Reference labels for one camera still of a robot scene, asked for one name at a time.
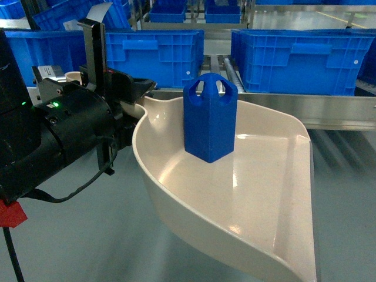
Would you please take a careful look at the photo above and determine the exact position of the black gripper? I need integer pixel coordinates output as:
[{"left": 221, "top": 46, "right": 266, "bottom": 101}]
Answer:
[{"left": 79, "top": 65, "right": 156, "bottom": 149}]

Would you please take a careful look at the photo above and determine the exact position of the blue plastic hexagonal part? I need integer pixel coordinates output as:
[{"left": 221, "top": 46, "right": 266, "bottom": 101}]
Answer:
[{"left": 183, "top": 73, "right": 238, "bottom": 163}]

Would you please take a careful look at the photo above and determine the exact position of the beige plastic dustpan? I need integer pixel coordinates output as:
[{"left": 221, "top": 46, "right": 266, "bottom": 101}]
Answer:
[{"left": 64, "top": 70, "right": 318, "bottom": 282}]

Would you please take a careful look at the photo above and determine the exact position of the blue crate left front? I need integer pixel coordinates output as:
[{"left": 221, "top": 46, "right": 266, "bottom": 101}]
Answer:
[{"left": 106, "top": 29, "right": 204, "bottom": 88}]

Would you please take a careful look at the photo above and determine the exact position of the blue crate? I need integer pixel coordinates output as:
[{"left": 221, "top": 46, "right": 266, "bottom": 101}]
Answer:
[
  {"left": 231, "top": 29, "right": 374, "bottom": 96},
  {"left": 106, "top": 29, "right": 204, "bottom": 88}
]

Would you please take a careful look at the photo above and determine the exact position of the blue crate right front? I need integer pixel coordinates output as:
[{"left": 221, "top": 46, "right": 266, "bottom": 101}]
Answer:
[{"left": 231, "top": 29, "right": 374, "bottom": 96}]

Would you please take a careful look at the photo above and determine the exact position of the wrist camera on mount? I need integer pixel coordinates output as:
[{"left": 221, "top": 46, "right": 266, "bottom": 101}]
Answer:
[{"left": 32, "top": 18, "right": 107, "bottom": 101}]

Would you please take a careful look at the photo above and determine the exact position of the black cable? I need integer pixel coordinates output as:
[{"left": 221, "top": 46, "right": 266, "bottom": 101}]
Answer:
[{"left": 29, "top": 135, "right": 119, "bottom": 204}]

